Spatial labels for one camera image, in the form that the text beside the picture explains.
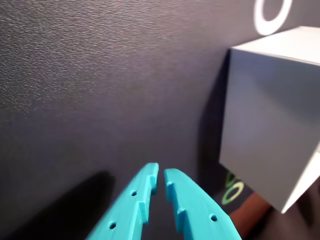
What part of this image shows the white open box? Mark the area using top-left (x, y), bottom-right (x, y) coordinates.
top-left (218, 25), bottom-right (320, 214)

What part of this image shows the black mat with printed letters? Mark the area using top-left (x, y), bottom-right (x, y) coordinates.
top-left (0, 0), bottom-right (320, 240)

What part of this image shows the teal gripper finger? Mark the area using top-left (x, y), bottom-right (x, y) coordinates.
top-left (163, 168), bottom-right (243, 240)
top-left (84, 162), bottom-right (160, 240)

